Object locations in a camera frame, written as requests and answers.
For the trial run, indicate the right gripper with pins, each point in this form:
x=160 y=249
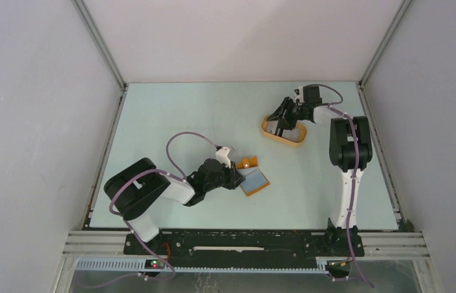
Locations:
x=288 y=122

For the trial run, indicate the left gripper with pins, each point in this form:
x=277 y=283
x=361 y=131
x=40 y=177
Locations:
x=234 y=177

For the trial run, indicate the orange leather card holder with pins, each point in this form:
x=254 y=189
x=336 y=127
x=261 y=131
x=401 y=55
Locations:
x=255 y=180

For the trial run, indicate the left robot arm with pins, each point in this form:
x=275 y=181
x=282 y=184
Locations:
x=136 y=188

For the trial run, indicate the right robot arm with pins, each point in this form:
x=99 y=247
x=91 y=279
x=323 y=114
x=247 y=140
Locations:
x=349 y=147

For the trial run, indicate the tan oval tray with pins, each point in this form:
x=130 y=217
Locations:
x=262 y=124

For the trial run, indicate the left controller board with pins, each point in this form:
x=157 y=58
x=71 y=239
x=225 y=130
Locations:
x=154 y=264

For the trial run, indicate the controller board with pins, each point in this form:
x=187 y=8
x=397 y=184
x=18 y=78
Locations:
x=154 y=264
x=340 y=265

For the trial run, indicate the right controller board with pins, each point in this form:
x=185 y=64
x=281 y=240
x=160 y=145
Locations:
x=340 y=265

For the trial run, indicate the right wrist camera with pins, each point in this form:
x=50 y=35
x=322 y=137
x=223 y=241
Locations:
x=298 y=95

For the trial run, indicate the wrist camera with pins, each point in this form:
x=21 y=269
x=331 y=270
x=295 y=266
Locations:
x=223 y=155
x=298 y=95

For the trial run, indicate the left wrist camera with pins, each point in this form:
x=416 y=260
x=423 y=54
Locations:
x=223 y=155

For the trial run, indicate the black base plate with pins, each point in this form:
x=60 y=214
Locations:
x=248 y=249

